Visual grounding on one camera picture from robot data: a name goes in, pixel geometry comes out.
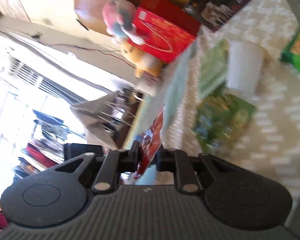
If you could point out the pink blue plush toy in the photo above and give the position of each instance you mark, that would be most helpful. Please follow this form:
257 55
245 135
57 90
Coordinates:
118 16

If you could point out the yellow duck plush toy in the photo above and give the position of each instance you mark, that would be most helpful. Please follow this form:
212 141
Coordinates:
143 61

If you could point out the red snack packet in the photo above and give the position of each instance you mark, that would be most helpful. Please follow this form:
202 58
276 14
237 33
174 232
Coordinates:
150 145

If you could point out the dark green snack packet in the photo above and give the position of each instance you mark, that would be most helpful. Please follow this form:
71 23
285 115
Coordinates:
220 120

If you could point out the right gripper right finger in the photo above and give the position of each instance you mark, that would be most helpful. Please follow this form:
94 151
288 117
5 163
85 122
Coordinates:
179 164

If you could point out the white enamel mug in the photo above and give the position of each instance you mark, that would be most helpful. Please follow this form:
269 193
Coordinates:
146 85

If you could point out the red gift box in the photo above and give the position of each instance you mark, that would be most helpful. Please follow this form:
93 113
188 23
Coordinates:
166 29

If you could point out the white round jelly cup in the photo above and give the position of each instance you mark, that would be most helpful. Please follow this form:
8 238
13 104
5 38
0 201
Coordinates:
245 63

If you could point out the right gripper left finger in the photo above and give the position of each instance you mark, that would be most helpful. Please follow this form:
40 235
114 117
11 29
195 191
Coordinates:
115 163

